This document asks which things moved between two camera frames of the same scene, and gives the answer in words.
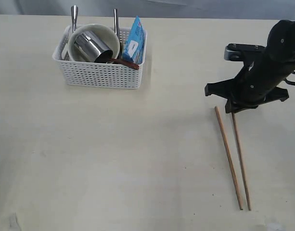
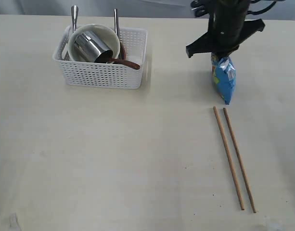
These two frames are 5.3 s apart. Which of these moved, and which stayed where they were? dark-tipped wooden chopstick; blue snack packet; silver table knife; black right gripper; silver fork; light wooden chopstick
Moved: blue snack packet; black right gripper; dark-tipped wooden chopstick
Stayed: silver table knife; light wooden chopstick; silver fork
